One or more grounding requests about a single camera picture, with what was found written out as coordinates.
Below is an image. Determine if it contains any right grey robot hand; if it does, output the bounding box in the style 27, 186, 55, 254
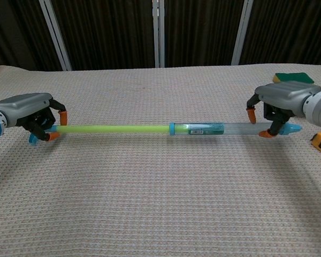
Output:
246, 80, 321, 138

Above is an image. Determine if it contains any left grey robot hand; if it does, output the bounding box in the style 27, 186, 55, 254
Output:
0, 92, 68, 143

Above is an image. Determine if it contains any long green plastic tube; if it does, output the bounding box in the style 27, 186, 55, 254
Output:
28, 123, 171, 147

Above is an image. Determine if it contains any yellow sponge green scouring pad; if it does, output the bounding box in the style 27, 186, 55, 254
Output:
272, 72, 315, 84

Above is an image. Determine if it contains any yellow black box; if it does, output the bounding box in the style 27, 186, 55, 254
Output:
310, 130, 321, 161

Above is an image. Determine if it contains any dark slatted screen panel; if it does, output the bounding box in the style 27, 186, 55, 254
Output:
49, 0, 156, 71
163, 0, 246, 67
0, 0, 64, 72
239, 0, 321, 65

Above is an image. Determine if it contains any beige waffle-weave tablecloth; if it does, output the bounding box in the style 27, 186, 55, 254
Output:
0, 63, 321, 257

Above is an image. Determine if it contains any white screen frame post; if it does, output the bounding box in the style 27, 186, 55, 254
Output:
151, 0, 165, 68
231, 0, 254, 66
39, 0, 72, 72

